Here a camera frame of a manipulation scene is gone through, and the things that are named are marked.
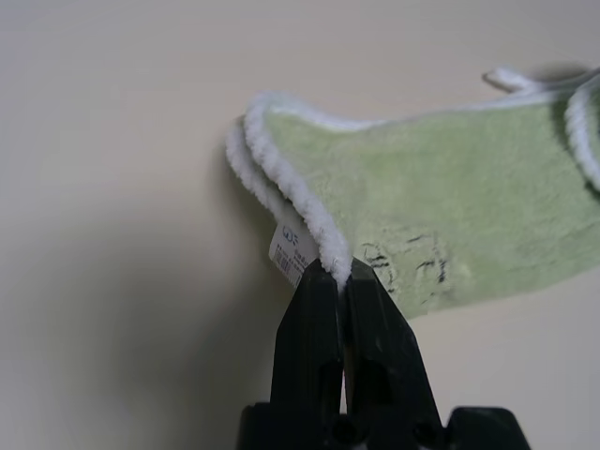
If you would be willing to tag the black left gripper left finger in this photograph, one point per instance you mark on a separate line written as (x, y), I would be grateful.
(307, 337)

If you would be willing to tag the green terry towel white trim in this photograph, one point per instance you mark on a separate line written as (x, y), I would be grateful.
(422, 187)

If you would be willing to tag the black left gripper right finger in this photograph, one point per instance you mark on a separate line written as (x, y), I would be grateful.
(384, 356)

